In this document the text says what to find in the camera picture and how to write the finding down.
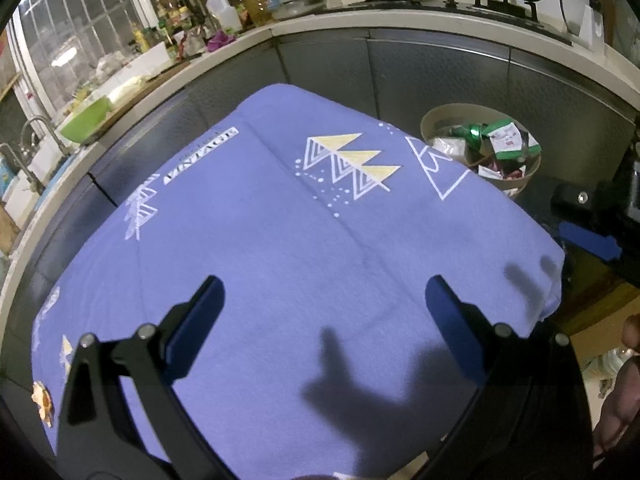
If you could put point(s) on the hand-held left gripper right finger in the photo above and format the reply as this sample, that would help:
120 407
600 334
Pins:
452 320

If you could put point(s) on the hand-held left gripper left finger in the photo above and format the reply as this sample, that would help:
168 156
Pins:
195 320

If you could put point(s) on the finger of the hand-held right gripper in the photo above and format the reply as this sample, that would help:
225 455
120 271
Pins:
590 240

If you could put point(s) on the green snack packet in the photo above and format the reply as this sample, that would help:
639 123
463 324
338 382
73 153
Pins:
475 132

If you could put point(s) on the beige round bin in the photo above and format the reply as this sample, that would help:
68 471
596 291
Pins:
440 115

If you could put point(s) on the blue printed tablecloth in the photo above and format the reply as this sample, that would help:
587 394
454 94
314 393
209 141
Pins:
275 240

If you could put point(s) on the crumpled yellow wrapper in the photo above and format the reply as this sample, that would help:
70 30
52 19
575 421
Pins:
42 402

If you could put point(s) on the small white box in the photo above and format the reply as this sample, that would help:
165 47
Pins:
594 30

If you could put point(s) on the white sink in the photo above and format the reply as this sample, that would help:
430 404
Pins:
30 180

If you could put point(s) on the green bowl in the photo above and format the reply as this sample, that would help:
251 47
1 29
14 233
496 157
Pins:
85 122

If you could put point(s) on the patterned glass door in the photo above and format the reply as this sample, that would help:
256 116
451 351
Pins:
625 15

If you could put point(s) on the metal faucet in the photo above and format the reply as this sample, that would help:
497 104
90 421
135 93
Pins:
17 165
35 127

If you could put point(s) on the glass pot lid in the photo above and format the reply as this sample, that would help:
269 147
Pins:
570 5

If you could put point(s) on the white tray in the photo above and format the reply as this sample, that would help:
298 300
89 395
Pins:
137 65

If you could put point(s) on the purple plastic bag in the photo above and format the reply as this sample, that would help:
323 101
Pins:
220 41

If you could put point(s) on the black gas stove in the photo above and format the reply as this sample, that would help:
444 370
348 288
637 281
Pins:
440 2

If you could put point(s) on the steel cabinet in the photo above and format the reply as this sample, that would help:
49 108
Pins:
325 60

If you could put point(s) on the row of sauce bottles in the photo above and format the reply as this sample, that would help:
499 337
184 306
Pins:
170 30

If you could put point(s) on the white kitchen counter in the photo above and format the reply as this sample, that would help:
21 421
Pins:
400 17

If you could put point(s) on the white plastic jug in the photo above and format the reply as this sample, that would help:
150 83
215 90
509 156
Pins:
222 12

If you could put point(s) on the grid window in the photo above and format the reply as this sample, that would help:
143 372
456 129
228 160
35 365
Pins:
75 25

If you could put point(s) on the yellow cooking oil bottle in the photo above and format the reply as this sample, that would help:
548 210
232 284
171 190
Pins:
257 0

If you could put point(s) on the steel tray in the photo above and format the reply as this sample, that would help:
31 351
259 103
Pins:
300 6

